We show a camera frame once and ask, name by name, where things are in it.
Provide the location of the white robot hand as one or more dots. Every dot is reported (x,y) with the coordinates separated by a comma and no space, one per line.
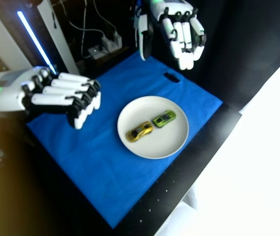
(186,34)
(4,93)

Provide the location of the green toy car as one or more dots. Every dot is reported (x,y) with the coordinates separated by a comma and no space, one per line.
(164,118)

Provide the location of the yellow toy car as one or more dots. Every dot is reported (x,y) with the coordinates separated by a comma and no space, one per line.
(139,132)

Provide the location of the white round plate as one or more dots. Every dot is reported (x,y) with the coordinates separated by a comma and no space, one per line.
(154,142)

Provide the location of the black backdrop curtain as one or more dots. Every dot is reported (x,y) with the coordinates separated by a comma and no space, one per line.
(240,49)

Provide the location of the blue-white light strip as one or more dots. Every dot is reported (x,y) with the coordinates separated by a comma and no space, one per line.
(35,41)

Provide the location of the white plug adapter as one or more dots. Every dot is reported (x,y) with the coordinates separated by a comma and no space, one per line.
(112,41)

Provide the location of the white column cabinet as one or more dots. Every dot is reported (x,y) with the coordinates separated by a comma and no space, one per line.
(56,37)

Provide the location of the grey power strip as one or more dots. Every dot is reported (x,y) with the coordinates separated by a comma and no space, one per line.
(96,52)

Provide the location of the blue cloth bag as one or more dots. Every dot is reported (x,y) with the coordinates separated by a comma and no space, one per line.
(93,159)

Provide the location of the white backdrop cloth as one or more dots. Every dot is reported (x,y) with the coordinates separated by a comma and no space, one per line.
(253,172)

